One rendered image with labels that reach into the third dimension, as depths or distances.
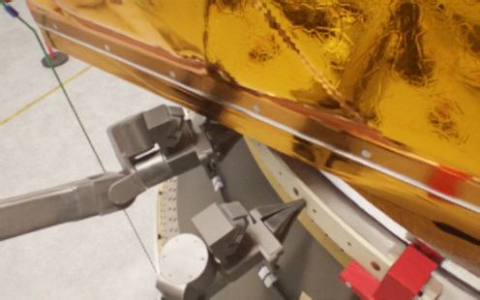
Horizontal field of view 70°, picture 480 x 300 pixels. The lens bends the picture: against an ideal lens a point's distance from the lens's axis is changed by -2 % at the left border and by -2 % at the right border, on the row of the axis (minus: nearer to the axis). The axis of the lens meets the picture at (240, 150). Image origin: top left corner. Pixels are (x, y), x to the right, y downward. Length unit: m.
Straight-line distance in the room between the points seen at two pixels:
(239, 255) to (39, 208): 0.30
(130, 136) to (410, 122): 0.42
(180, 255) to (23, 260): 2.43
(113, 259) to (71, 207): 1.96
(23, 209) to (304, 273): 0.44
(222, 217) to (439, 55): 0.27
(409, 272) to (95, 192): 0.44
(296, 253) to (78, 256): 2.13
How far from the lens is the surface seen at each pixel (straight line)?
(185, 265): 0.41
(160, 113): 0.55
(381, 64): 0.30
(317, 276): 0.62
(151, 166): 0.60
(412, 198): 0.47
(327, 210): 0.49
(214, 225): 0.41
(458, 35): 0.29
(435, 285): 0.46
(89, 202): 0.57
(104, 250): 2.59
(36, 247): 2.82
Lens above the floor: 2.12
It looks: 47 degrees down
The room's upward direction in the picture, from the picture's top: 3 degrees counter-clockwise
